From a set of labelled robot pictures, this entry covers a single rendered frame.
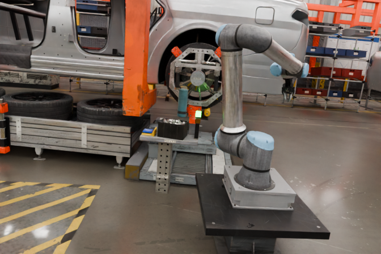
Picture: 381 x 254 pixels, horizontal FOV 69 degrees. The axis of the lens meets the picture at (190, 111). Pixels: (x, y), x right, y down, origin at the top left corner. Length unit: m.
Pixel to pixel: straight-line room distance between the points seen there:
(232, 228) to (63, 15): 2.52
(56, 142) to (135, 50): 1.12
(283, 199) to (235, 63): 0.76
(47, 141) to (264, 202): 1.99
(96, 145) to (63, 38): 1.15
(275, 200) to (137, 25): 1.60
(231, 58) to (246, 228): 0.83
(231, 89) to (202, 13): 1.40
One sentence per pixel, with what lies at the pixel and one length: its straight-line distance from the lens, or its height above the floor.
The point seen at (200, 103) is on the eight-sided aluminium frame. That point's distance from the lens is 2.71.
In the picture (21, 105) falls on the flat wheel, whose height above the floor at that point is 0.47.
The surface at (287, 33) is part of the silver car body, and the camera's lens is 2.86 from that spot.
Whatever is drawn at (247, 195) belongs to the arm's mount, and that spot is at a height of 0.37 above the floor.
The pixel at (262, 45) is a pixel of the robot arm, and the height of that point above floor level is 1.14.
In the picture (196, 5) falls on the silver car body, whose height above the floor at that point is 1.51.
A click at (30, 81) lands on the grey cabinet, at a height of 0.15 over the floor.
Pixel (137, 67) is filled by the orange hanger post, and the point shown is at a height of 0.92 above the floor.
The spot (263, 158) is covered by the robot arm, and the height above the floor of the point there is 0.57.
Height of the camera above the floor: 1.08
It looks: 12 degrees down
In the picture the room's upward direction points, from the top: 5 degrees clockwise
